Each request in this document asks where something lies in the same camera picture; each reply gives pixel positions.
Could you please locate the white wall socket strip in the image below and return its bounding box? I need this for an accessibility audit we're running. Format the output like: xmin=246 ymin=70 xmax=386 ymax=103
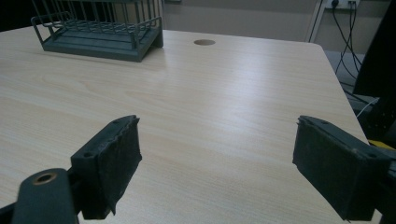
xmin=324 ymin=0 xmax=361 ymax=10

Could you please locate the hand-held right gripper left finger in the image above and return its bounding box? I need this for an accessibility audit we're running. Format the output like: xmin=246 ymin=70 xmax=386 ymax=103
xmin=70 ymin=114 xmax=143 ymax=220

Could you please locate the black stand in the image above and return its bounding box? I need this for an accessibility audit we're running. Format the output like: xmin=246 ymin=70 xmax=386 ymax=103
xmin=352 ymin=0 xmax=396 ymax=147

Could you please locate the white cable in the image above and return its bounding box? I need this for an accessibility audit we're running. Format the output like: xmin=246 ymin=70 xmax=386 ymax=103
xmin=355 ymin=97 xmax=381 ymax=119

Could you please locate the dark green wire dish rack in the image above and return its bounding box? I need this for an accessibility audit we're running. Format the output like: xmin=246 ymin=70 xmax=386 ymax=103
xmin=30 ymin=0 xmax=164 ymax=63

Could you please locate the white cable duct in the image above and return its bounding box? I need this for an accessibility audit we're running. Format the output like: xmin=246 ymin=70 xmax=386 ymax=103
xmin=304 ymin=0 xmax=326 ymax=43

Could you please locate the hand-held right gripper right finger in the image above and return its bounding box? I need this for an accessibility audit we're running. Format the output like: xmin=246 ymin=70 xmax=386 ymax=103
xmin=291 ymin=115 xmax=394 ymax=222

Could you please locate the black cable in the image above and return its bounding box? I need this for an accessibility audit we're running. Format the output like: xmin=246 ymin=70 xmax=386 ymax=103
xmin=331 ymin=0 xmax=363 ymax=80
xmin=334 ymin=0 xmax=364 ymax=76

